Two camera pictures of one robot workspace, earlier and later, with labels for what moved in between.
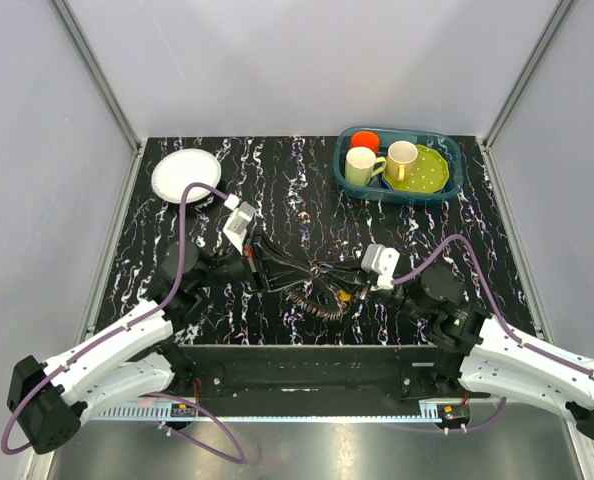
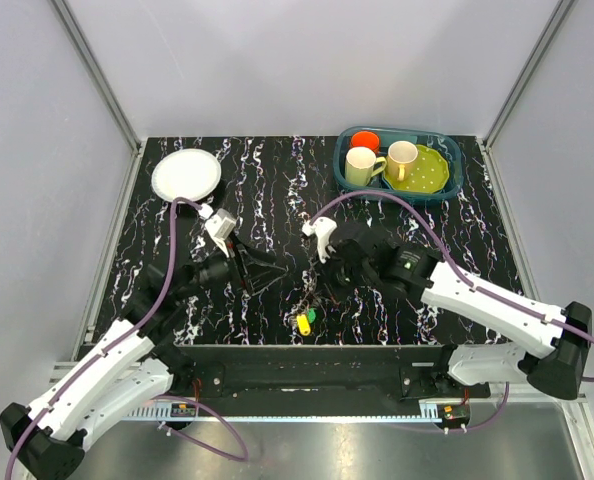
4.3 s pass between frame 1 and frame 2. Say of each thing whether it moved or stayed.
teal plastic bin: stayed
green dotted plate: stayed
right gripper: moved
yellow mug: stayed
